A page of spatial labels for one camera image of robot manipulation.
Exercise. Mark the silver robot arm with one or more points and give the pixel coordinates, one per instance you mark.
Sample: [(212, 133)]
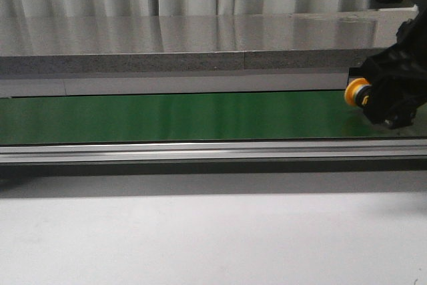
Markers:
[(397, 75)]

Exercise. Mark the green conveyor belt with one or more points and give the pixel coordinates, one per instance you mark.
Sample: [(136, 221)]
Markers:
[(189, 117)]

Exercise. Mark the grey stone counter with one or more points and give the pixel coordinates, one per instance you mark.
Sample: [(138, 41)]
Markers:
[(49, 56)]

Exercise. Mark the aluminium conveyor frame rail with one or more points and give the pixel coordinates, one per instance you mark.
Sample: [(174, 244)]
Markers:
[(289, 155)]

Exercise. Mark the yellow push button switch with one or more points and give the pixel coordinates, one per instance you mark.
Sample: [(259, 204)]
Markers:
[(357, 92)]

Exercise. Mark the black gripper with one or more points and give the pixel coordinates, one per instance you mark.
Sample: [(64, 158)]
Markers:
[(397, 76)]

